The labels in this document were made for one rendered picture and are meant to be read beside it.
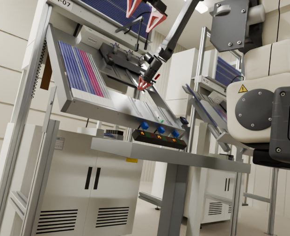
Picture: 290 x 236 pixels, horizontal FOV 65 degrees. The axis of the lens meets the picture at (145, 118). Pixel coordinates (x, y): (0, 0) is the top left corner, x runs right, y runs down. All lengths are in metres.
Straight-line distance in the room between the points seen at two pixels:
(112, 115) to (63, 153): 0.37
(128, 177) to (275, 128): 1.09
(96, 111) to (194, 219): 0.97
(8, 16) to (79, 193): 2.88
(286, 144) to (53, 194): 1.04
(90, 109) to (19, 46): 2.77
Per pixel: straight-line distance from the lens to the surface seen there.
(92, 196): 1.34
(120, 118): 1.00
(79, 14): 1.56
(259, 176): 4.01
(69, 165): 1.24
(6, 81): 3.50
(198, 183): 1.54
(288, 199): 3.86
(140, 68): 1.56
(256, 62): 0.65
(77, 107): 0.91
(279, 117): 0.50
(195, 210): 1.57
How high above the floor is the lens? 0.59
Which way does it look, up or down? 8 degrees up
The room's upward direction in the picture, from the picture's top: 9 degrees clockwise
